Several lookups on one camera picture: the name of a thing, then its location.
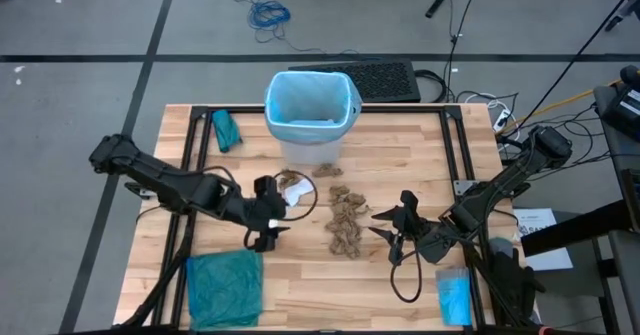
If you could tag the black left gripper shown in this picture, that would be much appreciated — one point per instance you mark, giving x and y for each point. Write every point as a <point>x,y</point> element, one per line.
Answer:
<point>260,210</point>

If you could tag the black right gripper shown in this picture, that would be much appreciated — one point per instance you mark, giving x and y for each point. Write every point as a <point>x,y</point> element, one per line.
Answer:
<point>410,225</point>

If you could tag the small brown paper clump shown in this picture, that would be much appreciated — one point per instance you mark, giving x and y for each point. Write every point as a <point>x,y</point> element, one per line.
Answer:
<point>287,179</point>

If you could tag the brown paper tangle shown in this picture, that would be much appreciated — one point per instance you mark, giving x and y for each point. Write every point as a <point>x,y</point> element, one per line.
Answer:
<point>346,249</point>
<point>345,225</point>
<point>345,202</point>

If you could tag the brown paper scrap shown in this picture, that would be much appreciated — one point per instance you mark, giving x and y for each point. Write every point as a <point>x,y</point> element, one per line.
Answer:
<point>327,170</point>

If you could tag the white plastic trash bin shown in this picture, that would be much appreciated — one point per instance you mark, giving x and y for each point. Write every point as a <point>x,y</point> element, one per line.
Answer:
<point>310,154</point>

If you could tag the light blue trash bag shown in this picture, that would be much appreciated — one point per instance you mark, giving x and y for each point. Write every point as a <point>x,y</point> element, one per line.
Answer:
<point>300,95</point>

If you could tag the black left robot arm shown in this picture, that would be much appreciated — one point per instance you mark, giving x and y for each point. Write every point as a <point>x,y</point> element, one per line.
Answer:
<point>170,182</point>

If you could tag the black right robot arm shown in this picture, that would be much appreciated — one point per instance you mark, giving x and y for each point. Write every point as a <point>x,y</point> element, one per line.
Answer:
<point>500,185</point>

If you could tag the large folded teal bag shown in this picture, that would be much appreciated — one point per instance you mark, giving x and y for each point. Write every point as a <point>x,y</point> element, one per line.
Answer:
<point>225,290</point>

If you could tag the folded light blue bag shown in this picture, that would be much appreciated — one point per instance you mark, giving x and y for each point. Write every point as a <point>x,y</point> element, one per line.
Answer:
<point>454,297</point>

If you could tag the small rolled teal bag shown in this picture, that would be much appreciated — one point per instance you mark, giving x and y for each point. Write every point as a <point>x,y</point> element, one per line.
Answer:
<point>226,131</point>

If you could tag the black cloth bundle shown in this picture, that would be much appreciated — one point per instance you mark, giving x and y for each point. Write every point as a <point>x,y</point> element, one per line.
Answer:
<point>510,285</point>

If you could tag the white printed paper sheet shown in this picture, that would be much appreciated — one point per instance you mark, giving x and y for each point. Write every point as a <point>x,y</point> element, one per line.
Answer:
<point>532,221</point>

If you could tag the white power strip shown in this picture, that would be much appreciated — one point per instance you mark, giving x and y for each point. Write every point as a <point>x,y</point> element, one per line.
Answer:
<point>501,120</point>

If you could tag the black side desk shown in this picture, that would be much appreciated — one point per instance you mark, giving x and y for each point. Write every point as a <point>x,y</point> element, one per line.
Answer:
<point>575,230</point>

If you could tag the thin black pole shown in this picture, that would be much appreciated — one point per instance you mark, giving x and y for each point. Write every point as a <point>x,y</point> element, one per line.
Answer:
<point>575,57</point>

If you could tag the black equipment case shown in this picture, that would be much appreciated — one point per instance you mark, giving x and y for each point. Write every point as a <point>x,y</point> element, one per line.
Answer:
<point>620,110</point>

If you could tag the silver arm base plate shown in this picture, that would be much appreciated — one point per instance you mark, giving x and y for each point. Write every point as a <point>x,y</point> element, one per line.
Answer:
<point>462,187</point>
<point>142,192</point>

